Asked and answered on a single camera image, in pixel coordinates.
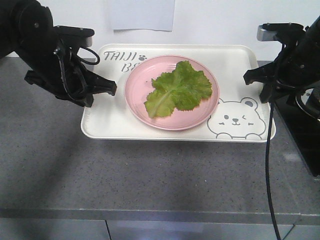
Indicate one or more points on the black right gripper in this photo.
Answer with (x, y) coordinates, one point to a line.
(297, 66)

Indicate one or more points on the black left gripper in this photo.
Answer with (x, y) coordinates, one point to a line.
(59, 70)

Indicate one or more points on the cream bear serving tray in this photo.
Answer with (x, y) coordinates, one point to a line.
(234, 113)

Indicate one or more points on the pink round plate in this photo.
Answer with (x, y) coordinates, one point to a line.
(138, 86)

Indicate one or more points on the green lettuce leaves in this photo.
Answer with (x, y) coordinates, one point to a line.
(183, 89)

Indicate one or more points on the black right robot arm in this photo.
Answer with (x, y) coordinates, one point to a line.
(296, 66)

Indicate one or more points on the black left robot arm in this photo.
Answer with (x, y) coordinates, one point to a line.
(26, 28)

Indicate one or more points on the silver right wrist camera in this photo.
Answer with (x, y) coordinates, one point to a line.
(281, 32)

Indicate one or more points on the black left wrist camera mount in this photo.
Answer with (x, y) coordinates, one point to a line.
(74, 37)

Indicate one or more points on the white paper sheet on wall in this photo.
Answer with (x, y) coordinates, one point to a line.
(156, 15)

